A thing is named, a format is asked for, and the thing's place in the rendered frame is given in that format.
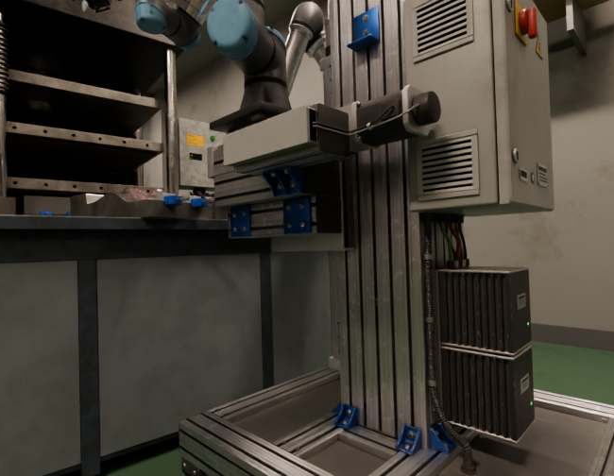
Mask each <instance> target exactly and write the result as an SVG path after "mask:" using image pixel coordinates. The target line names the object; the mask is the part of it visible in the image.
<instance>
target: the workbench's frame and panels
mask: <svg viewBox="0 0 614 476"><path fill-rule="evenodd" d="M331 356H332V341H331V310H330V279H329V251H297V252H272V251H271V237H265V238H229V223H228V220H181V219H132V218H82V217H33V216H0V476H60V475H63V474H66V473H69V472H72V471H75V470H78V469H79V474H80V476H99V474H100V462H103V461H106V460H109V459H111V458H114V457H117V456H120V455H123V454H126V453H129V452H132V451H136V450H139V449H142V448H145V447H148V446H151V445H154V444H157V443H160V442H163V441H165V440H168V439H171V438H174V437H177V436H179V421H181V420H183V419H185V418H188V417H192V416H195V415H197V414H200V413H203V412H205V411H208V410H211V409H213V408H215V407H218V406H221V405H223V404H226V403H229V402H231V401H234V400H238V399H240V398H243V397H246V396H248V395H251V394H254V393H256V392H259V391H262V390H264V389H266V388H269V387H271V386H274V385H277V384H279V383H284V382H287V381H289V380H292V379H295V378H296V377H299V376H302V375H304V374H307V373H310V372H312V371H315V370H318V369H320V368H322V367H325V366H328V365H329V357H331Z"/></svg>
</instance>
